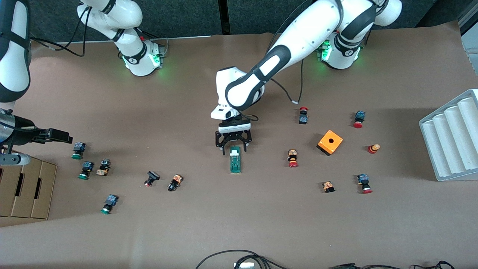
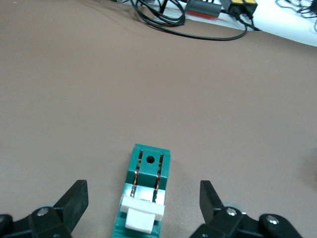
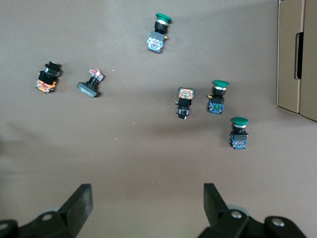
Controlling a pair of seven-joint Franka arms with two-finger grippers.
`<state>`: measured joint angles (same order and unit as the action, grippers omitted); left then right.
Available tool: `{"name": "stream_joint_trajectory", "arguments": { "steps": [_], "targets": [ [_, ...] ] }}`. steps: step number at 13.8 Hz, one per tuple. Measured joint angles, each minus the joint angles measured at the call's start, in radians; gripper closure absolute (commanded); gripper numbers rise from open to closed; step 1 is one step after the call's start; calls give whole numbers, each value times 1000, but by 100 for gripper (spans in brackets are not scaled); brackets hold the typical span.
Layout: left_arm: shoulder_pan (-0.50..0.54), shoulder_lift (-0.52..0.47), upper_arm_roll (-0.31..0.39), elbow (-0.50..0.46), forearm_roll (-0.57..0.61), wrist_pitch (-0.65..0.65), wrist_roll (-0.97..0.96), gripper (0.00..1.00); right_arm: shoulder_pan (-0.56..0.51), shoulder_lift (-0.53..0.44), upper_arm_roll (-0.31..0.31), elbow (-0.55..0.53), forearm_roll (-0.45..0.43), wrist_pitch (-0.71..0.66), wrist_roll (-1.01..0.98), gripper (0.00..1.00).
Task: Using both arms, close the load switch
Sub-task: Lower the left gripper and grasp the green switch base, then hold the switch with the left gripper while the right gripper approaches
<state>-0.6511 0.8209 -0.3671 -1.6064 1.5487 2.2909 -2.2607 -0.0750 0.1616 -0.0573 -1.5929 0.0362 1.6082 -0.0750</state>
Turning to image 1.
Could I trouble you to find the green load switch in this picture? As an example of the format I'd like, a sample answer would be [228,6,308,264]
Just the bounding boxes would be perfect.
[229,146,242,174]

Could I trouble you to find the brown cardboard box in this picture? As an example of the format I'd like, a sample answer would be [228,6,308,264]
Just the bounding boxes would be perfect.
[0,148,58,220]

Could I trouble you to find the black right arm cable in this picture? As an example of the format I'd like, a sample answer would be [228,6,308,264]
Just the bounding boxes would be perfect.
[29,4,92,58]

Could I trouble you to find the black button orange block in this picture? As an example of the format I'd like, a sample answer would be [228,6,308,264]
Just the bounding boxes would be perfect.
[96,159,111,177]
[167,174,183,192]

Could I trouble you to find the orange button enclosure box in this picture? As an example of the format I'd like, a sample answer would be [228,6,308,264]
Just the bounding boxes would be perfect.
[317,130,344,157]

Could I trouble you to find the green push button blue block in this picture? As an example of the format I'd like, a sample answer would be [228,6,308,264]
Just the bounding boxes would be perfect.
[78,161,95,180]
[100,194,119,215]
[71,142,87,160]

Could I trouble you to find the grey cabinet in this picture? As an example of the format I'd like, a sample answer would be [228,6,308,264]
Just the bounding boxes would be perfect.
[459,0,478,77]

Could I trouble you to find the black square push button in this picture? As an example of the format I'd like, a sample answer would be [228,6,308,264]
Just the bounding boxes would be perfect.
[144,171,161,188]

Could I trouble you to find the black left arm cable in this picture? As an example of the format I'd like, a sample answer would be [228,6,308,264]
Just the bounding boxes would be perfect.
[267,0,305,105]

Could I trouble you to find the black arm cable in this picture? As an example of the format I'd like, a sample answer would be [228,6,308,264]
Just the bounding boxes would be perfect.
[29,4,92,58]
[267,0,305,105]

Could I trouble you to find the grey ribbed plastic tray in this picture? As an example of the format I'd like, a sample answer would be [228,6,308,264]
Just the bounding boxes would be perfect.
[419,89,478,182]

